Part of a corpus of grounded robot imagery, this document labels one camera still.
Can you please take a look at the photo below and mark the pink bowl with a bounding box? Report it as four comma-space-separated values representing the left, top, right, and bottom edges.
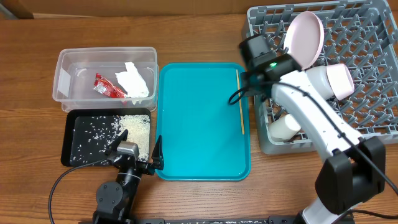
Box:
326, 63, 354, 100

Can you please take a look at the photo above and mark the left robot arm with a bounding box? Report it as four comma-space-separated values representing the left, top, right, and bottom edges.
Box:
92, 130, 164, 223

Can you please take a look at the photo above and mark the pile of rice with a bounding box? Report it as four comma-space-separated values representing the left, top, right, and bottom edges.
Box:
70, 114, 151, 162

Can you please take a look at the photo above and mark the white tissue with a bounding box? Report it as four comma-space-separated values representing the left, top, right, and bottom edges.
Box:
115, 62, 149, 105

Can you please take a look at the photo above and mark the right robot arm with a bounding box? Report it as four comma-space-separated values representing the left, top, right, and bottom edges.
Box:
240, 50, 386, 223

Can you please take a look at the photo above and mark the large pink plate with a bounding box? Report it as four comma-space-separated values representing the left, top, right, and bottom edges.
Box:
284, 11, 324, 69

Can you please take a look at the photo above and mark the black plastic tray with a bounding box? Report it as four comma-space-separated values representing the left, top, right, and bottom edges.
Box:
61, 108, 150, 167

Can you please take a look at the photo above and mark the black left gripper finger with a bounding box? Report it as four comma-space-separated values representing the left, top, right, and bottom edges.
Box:
151, 135, 164, 170
107, 129, 128, 154

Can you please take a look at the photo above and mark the teal plastic tray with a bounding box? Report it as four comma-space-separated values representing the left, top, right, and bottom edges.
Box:
156, 63, 251, 181

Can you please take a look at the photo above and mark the grey dishwasher rack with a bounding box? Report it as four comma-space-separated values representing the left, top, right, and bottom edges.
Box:
242, 1, 397, 144

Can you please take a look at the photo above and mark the red snack wrapper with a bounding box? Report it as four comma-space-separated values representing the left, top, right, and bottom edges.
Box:
93, 73, 127, 98

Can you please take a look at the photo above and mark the white plastic cup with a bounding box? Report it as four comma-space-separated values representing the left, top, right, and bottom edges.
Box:
269, 114, 301, 142

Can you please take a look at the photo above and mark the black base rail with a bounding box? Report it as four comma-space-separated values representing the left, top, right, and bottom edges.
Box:
77, 214, 355, 224

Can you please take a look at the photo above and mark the clear plastic bin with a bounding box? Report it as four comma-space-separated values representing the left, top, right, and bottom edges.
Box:
52, 47, 159, 112

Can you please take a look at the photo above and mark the grey bowl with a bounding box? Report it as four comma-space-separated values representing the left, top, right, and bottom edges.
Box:
305, 66, 334, 100

